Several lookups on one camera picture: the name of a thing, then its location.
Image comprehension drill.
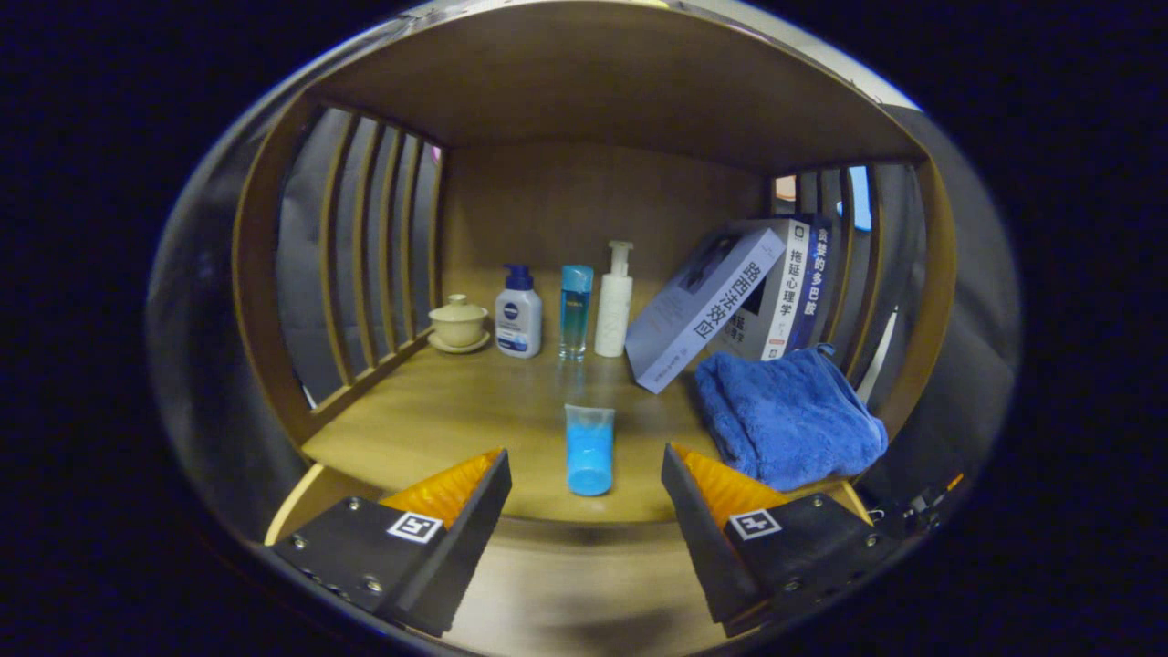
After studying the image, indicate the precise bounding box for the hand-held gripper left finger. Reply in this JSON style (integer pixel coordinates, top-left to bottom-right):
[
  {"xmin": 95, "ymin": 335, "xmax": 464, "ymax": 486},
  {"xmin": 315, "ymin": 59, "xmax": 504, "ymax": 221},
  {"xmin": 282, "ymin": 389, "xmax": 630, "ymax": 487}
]
[{"xmin": 265, "ymin": 447, "xmax": 513, "ymax": 638}]

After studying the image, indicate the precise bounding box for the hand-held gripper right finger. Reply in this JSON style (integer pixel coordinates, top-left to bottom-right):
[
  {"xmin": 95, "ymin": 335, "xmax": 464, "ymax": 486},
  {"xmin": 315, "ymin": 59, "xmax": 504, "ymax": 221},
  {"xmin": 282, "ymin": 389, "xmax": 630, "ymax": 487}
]
[{"xmin": 662, "ymin": 443, "xmax": 904, "ymax": 638}]

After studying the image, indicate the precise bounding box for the light blue tube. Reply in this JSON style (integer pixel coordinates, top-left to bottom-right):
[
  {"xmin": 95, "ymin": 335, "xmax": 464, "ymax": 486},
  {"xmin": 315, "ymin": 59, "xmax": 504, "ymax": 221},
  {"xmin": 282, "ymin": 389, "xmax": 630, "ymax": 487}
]
[{"xmin": 564, "ymin": 404, "xmax": 616, "ymax": 497}]

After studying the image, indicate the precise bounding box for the wooden countertop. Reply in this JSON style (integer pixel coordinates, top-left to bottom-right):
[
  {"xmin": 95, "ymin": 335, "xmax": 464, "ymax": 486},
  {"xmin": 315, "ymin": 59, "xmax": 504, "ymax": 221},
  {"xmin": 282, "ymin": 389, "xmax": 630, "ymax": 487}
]
[{"xmin": 301, "ymin": 338, "xmax": 877, "ymax": 526}]

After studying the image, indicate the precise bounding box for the wooden cabinet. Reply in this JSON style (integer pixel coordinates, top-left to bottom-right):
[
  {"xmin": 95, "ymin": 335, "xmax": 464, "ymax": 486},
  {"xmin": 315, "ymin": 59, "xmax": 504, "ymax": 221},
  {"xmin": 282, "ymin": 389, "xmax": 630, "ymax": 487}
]
[{"xmin": 230, "ymin": 0, "xmax": 959, "ymax": 527}]

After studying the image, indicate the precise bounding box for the blue folded towel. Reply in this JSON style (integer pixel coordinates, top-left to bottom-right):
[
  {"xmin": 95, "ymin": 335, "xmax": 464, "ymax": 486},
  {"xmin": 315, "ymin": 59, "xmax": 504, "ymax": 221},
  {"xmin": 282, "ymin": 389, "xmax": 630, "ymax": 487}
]
[{"xmin": 693, "ymin": 344, "xmax": 889, "ymax": 493}]

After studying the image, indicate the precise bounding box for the black and orange clamp device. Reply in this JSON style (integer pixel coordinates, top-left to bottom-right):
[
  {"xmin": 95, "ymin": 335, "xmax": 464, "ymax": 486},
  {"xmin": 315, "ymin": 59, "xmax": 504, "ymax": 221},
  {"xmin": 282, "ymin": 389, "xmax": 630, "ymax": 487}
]
[{"xmin": 867, "ymin": 470, "xmax": 965, "ymax": 539}]

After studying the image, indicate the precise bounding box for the beige lidded tea cup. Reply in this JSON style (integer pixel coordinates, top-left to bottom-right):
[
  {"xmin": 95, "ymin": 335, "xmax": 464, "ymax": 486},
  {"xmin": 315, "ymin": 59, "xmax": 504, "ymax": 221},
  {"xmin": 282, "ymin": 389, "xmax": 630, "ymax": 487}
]
[{"xmin": 427, "ymin": 294, "xmax": 492, "ymax": 355}]

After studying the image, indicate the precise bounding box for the lavender book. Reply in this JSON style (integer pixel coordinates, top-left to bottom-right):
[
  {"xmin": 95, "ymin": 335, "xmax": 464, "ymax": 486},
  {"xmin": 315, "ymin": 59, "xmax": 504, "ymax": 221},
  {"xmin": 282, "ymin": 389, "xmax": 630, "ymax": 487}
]
[{"xmin": 624, "ymin": 227, "xmax": 787, "ymax": 395}]

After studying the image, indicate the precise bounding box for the white bottle with blue cap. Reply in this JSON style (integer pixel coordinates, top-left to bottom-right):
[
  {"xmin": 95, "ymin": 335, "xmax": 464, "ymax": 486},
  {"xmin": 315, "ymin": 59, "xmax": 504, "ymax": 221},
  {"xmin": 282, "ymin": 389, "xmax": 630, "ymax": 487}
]
[{"xmin": 494, "ymin": 265, "xmax": 544, "ymax": 360}]

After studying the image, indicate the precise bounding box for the white pump bottle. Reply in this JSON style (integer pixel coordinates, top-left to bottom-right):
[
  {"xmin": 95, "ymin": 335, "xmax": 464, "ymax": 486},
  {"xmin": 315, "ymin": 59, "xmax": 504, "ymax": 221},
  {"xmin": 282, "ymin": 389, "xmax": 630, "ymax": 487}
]
[{"xmin": 594, "ymin": 241, "xmax": 635, "ymax": 359}]

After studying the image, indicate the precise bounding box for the white book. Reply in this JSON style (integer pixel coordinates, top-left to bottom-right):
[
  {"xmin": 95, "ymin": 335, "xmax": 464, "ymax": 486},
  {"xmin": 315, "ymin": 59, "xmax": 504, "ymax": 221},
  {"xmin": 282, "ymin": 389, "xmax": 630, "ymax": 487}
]
[{"xmin": 707, "ymin": 217, "xmax": 813, "ymax": 361}]

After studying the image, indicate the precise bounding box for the blue glass bottle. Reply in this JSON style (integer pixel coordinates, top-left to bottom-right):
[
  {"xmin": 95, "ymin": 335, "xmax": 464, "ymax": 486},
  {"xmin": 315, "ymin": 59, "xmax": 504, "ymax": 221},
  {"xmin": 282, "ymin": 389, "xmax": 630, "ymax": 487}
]
[{"xmin": 558, "ymin": 265, "xmax": 595, "ymax": 362}]

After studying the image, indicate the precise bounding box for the dark blue book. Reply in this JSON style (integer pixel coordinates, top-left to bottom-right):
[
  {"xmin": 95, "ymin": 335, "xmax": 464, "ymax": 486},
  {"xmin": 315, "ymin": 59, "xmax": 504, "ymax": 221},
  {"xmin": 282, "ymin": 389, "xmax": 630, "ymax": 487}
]
[{"xmin": 787, "ymin": 214, "xmax": 833, "ymax": 352}]

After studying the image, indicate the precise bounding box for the black backdrop cloth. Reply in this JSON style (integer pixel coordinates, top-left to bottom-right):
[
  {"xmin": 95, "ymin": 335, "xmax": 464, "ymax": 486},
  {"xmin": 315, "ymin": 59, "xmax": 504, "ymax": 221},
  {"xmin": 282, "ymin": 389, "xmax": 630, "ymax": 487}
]
[{"xmin": 146, "ymin": 55, "xmax": 1021, "ymax": 539}]

